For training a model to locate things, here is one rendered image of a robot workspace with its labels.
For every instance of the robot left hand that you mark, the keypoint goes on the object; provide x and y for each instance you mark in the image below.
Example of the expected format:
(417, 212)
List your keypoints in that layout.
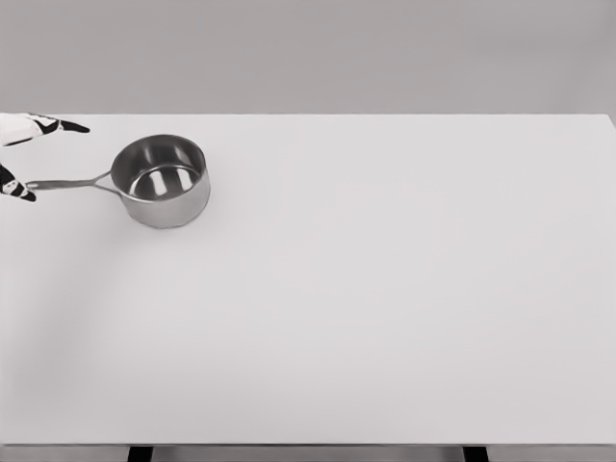
(19, 129)

